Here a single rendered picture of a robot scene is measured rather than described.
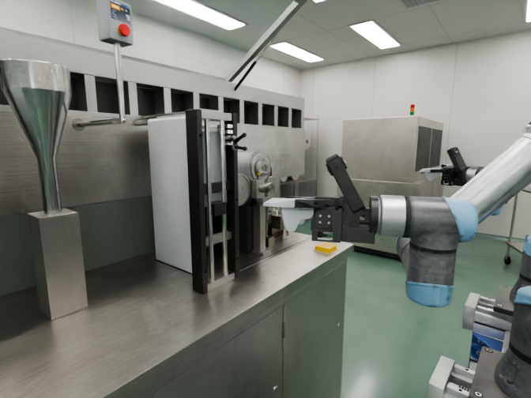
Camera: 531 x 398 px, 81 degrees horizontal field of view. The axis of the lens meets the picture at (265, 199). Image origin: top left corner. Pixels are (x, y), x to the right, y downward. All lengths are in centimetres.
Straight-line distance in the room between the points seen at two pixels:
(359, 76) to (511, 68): 210
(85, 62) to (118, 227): 58
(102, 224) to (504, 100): 517
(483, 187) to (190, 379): 77
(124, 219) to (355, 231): 95
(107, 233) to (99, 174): 22
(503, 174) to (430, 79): 500
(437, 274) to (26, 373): 80
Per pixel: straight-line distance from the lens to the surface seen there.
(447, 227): 60
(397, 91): 580
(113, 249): 133
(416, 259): 62
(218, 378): 97
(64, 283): 99
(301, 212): 56
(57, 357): 86
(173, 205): 115
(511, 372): 93
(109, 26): 98
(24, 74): 92
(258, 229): 128
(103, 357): 82
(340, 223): 58
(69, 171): 123
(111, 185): 128
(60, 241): 96
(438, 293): 63
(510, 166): 75
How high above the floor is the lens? 134
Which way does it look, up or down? 10 degrees down
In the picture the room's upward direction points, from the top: straight up
